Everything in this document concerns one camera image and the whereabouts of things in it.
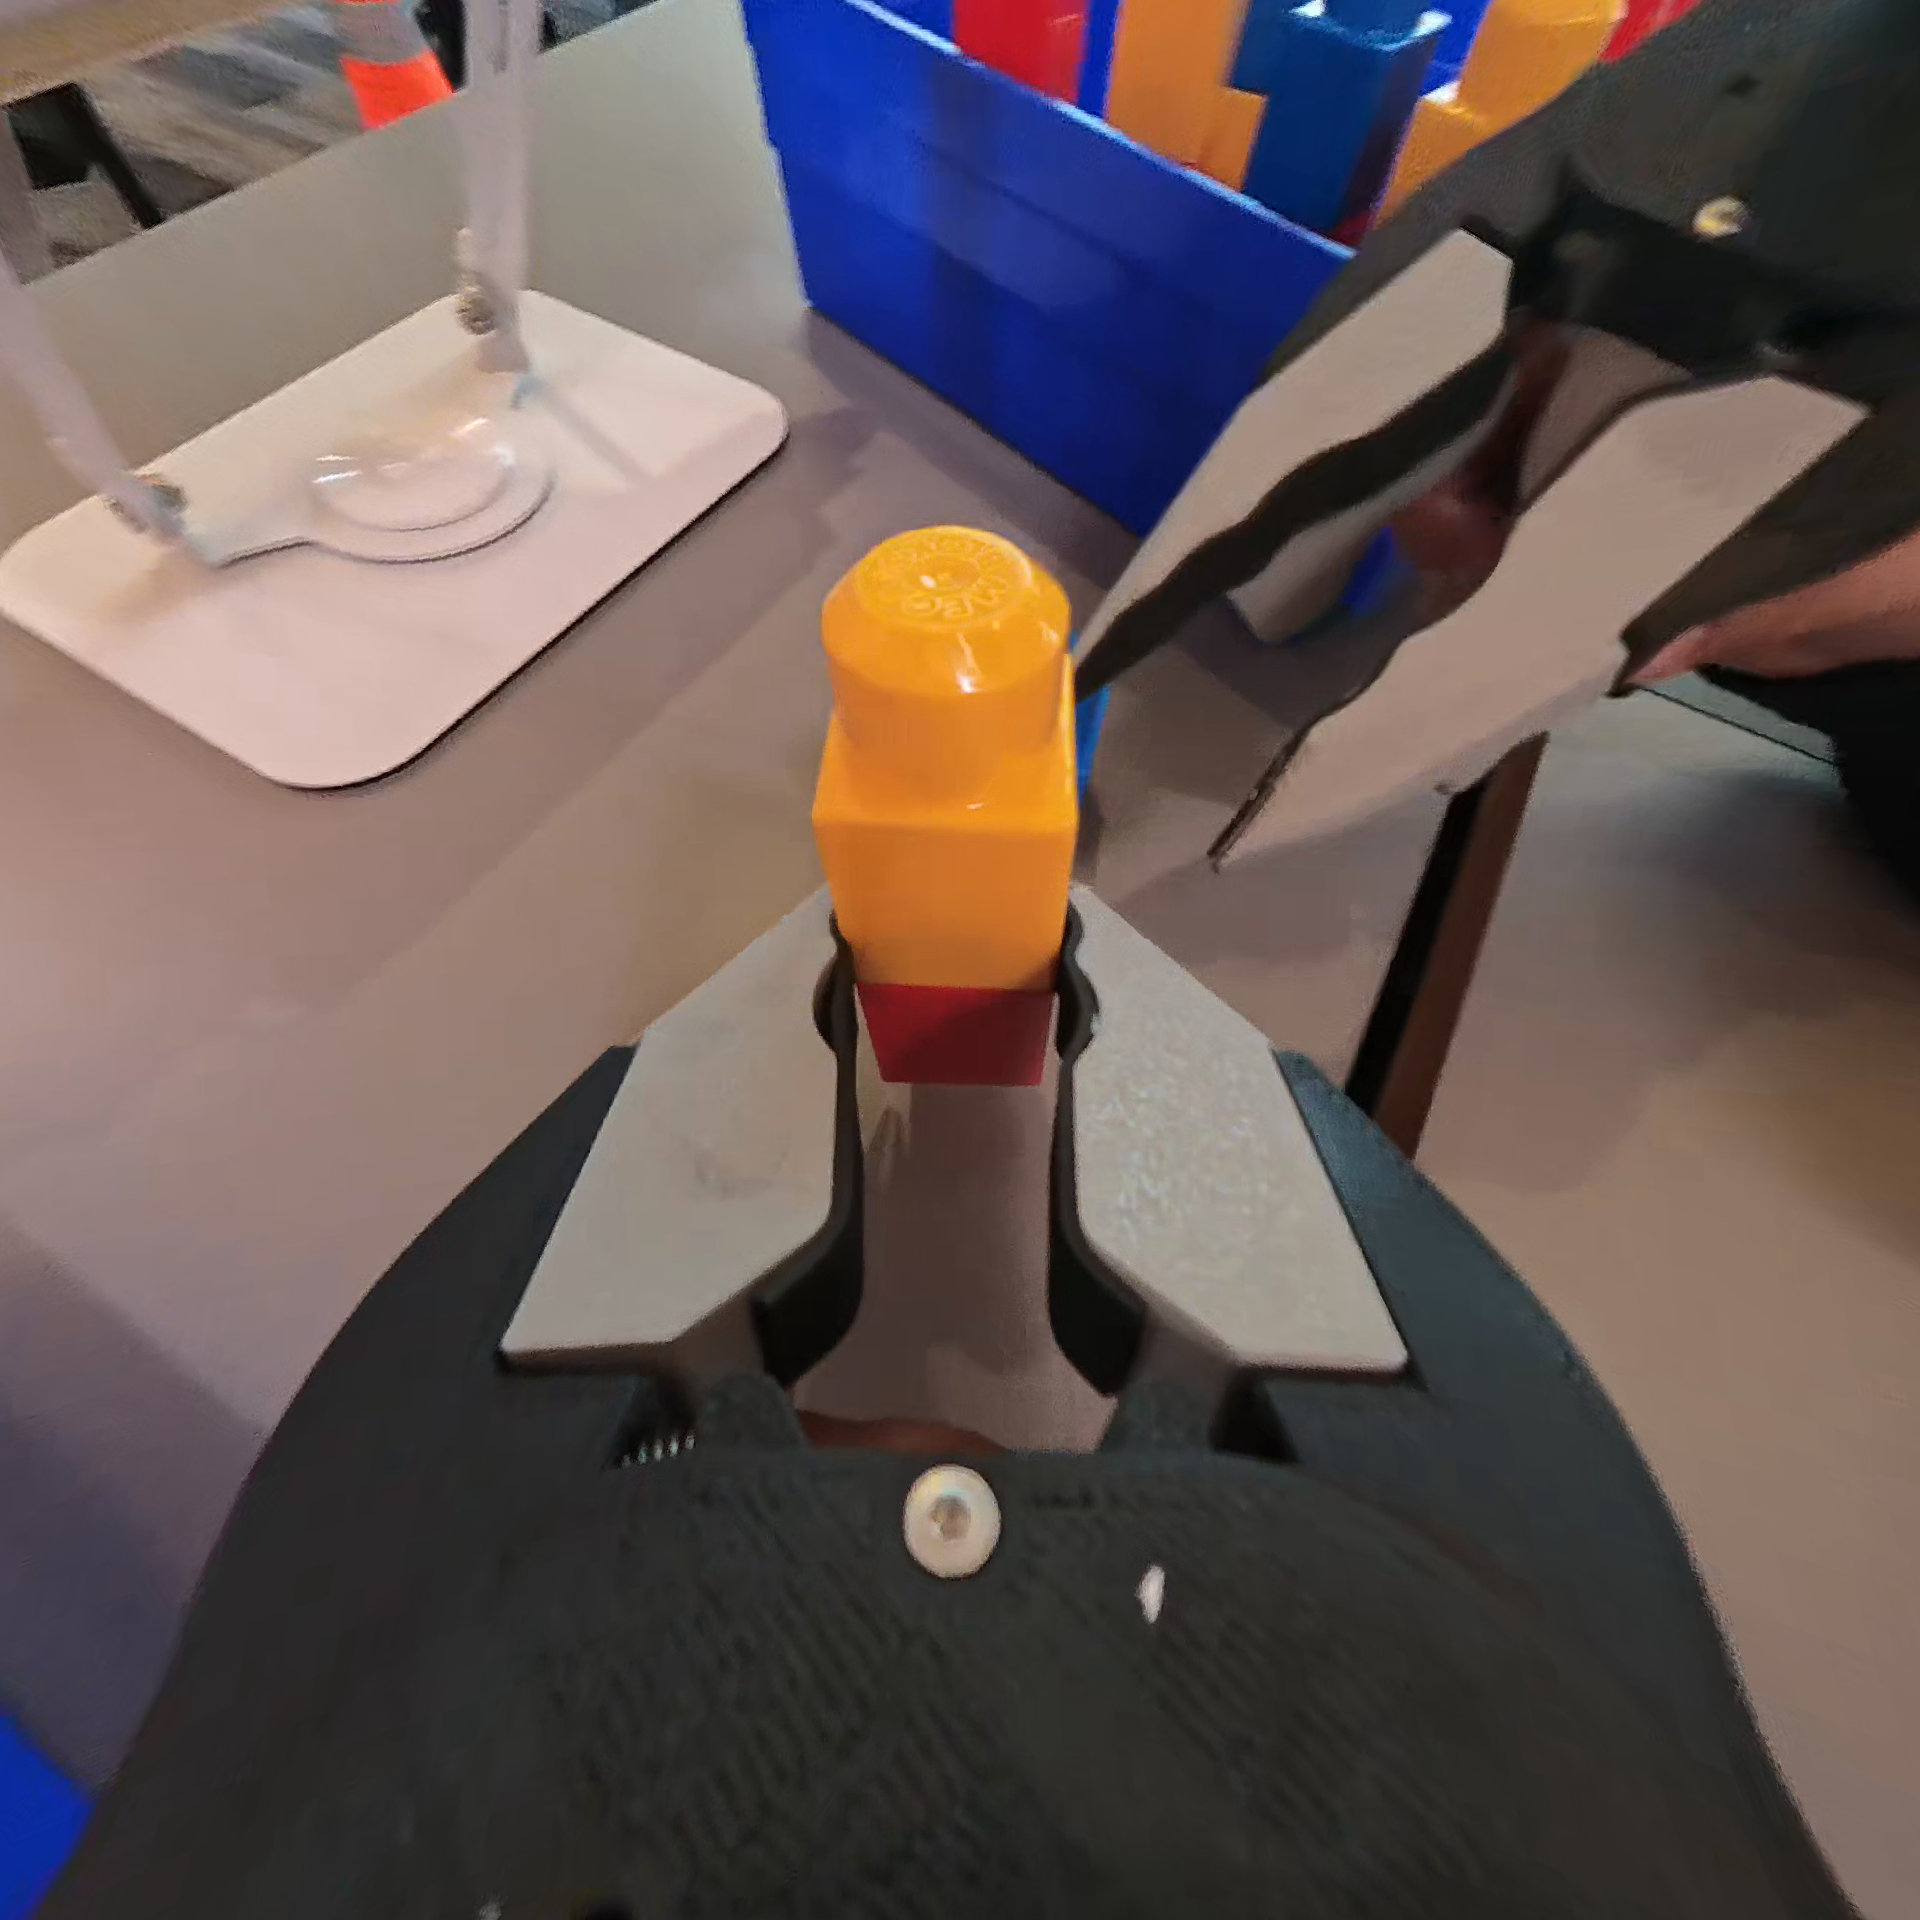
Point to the large red mega block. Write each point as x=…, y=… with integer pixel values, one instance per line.
x=1020, y=45

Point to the orange traffic cone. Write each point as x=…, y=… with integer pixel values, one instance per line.
x=393, y=68

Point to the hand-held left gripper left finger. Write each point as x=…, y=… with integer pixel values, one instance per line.
x=690, y=1184

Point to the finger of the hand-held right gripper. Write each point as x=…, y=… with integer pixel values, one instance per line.
x=1335, y=390
x=1560, y=629

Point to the large blue mega block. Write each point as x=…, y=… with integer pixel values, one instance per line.
x=1335, y=105

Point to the large yellow mega block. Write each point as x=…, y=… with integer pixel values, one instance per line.
x=1530, y=61
x=1177, y=76

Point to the wooden board stand white base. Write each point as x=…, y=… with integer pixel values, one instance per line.
x=451, y=645

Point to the person's right hand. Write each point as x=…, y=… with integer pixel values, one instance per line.
x=1799, y=622

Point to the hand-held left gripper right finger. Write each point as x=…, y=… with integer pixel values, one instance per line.
x=1231, y=1200

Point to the small red mega block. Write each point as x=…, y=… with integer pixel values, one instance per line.
x=954, y=1037

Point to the small yellow mega block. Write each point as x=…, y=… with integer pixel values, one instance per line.
x=944, y=811

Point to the blue plastic bin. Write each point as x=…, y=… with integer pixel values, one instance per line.
x=1020, y=301

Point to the blue plastic object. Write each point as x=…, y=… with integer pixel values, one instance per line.
x=38, y=1815

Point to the person's black garment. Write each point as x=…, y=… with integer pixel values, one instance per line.
x=1881, y=797

